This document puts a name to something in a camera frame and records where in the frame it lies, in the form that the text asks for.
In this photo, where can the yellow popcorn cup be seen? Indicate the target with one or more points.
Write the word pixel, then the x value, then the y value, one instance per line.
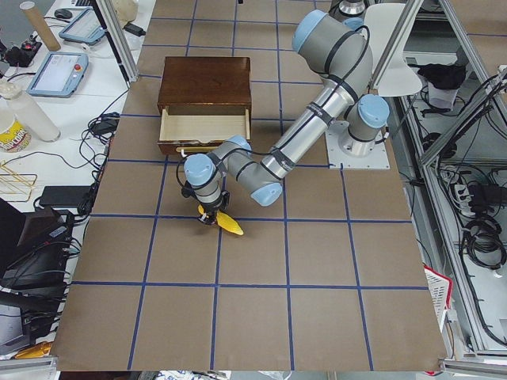
pixel 14 137

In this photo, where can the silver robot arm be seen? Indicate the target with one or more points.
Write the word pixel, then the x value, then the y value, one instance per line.
pixel 343 58
pixel 348 8

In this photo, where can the white plastic bottle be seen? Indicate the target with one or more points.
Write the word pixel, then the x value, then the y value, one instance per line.
pixel 29 113

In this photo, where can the yellow corn cob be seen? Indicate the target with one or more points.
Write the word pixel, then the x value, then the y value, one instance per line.
pixel 225 222

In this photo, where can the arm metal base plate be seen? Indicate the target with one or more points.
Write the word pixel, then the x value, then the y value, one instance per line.
pixel 344 152

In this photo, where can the gold wire rack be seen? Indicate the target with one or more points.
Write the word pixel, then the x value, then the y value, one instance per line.
pixel 16 187

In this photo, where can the cardboard tube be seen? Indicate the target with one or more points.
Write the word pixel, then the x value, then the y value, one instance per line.
pixel 36 19

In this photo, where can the dark wooden drawer cabinet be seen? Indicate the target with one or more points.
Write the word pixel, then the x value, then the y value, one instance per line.
pixel 205 81

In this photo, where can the white plastic basket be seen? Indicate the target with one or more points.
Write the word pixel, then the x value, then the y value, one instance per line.
pixel 440 288

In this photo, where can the black power adapter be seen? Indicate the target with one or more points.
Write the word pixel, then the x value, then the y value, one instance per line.
pixel 63 196

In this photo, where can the near blue teach pendant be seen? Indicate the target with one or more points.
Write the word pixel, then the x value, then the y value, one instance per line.
pixel 59 75

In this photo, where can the far blue teach pendant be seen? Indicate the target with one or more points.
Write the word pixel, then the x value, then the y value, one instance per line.
pixel 84 28

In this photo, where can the white plastic chair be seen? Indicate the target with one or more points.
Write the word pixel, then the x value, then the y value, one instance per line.
pixel 390 25

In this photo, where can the wooden drawer with white handle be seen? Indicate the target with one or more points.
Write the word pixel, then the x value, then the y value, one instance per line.
pixel 195 128

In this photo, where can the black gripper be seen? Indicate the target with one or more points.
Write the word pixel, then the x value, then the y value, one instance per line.
pixel 211 210

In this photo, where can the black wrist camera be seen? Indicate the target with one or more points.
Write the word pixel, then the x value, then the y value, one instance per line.
pixel 187 191

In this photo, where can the blue teach pendant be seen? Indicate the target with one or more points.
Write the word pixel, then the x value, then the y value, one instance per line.
pixel 59 75
pixel 84 28

